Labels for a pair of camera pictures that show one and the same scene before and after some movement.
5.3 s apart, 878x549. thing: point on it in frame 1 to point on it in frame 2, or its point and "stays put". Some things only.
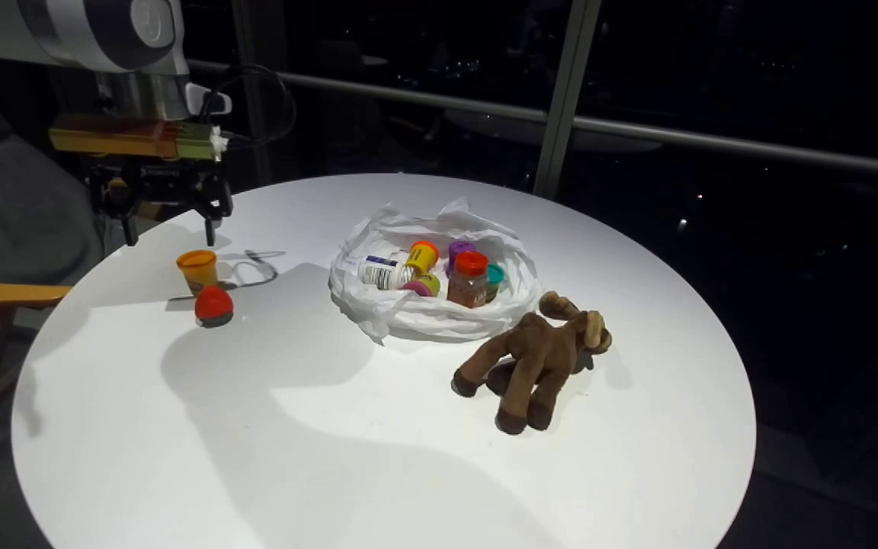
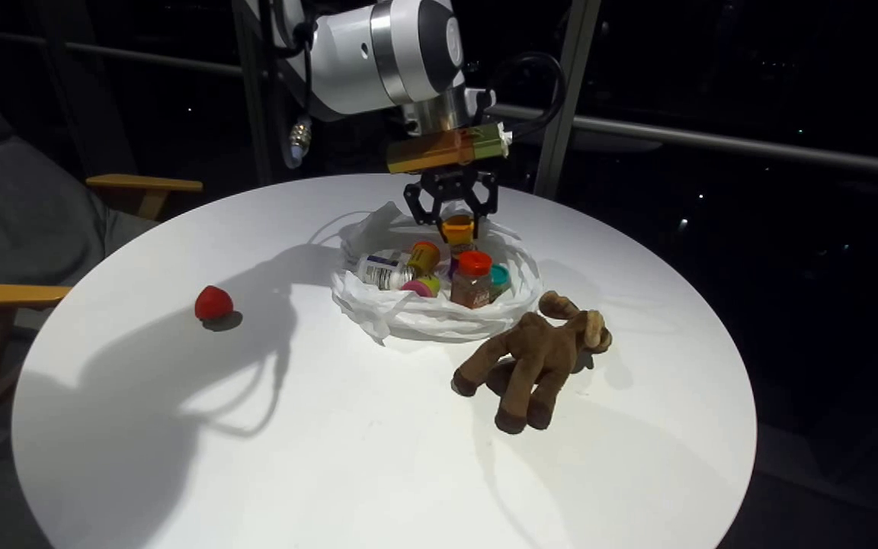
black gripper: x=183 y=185 to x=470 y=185
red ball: x=215 y=306 stays put
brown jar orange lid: x=466 y=286 stays put
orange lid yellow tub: x=425 y=254 stays put
